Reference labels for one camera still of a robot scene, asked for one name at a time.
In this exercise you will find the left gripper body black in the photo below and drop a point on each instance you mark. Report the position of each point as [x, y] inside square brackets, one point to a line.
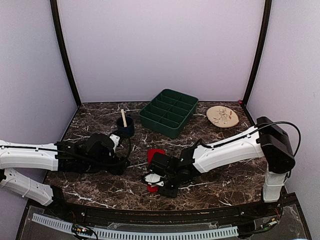
[97, 165]

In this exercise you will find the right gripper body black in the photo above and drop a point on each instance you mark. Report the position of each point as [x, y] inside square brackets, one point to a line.
[172, 192]

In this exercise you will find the wooden stick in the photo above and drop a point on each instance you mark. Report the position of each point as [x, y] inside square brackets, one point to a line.
[123, 118]

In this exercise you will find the beige decorated plate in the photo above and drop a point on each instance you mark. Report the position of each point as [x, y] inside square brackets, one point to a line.
[222, 117]

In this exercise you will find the black front rail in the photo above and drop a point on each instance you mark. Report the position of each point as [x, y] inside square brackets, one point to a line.
[99, 215]

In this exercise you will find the white slotted cable duct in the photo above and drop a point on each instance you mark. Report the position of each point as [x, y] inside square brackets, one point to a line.
[134, 232]

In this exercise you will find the green compartment tray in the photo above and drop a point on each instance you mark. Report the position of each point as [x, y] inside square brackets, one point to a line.
[168, 113]

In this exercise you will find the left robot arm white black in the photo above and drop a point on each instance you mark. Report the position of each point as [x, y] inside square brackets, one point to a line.
[28, 156]

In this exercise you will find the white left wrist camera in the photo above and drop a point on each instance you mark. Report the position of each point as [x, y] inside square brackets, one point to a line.
[115, 140]

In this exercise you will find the black frame post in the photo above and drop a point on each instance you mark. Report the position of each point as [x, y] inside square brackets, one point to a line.
[63, 51]
[259, 50]

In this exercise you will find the dark blue mug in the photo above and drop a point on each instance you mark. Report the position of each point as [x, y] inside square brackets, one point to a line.
[129, 129]

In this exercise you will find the left black frame post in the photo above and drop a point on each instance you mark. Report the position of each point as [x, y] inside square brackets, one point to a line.
[63, 51]

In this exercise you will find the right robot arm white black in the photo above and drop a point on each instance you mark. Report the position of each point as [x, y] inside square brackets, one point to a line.
[266, 140]

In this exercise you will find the right black frame post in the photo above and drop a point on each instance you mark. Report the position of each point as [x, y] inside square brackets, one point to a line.
[259, 50]

